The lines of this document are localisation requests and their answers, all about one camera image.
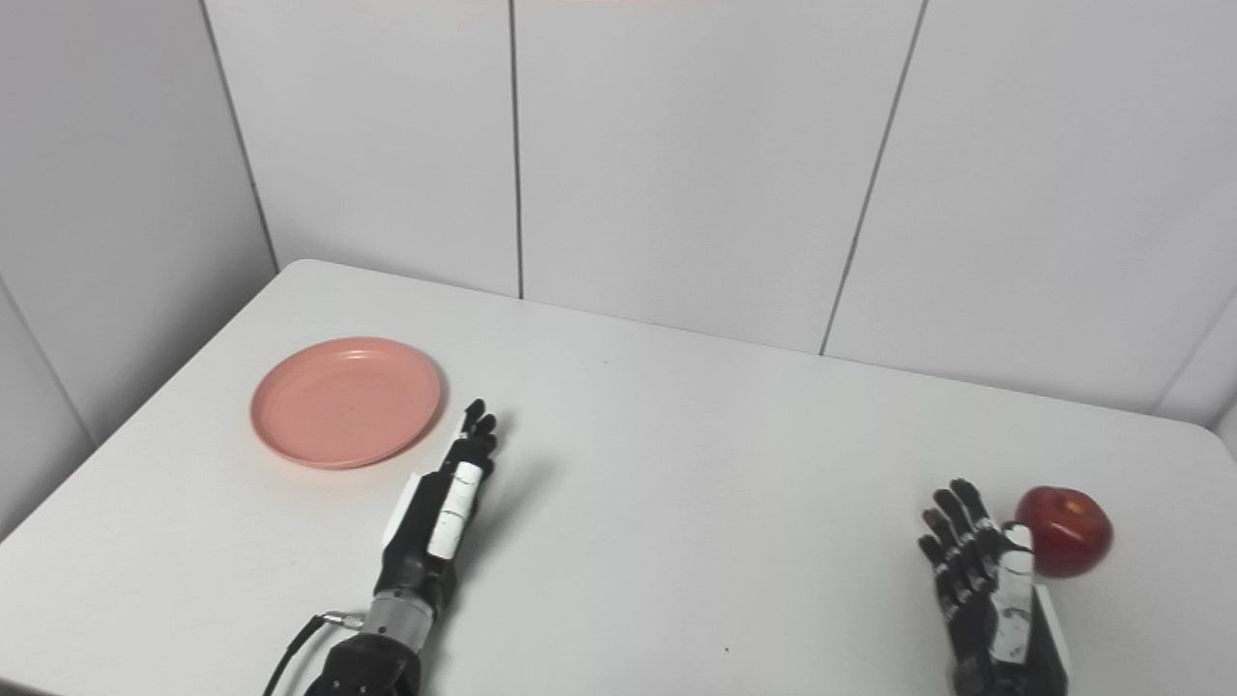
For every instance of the pink round plate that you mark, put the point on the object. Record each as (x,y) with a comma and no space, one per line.
(346,401)

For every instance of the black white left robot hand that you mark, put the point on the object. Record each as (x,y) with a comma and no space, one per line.
(425,541)

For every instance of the red apple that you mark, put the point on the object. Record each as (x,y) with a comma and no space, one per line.
(1068,532)

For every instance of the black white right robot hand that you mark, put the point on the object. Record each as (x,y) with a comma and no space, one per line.
(1005,619)

